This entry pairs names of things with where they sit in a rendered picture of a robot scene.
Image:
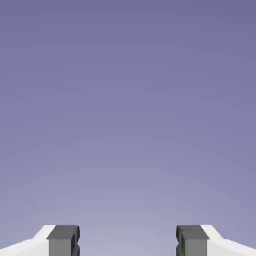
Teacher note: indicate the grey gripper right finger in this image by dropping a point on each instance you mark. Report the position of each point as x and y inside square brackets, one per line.
[196, 242]

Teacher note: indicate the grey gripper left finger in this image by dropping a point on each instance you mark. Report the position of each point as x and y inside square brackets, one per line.
[60, 242]

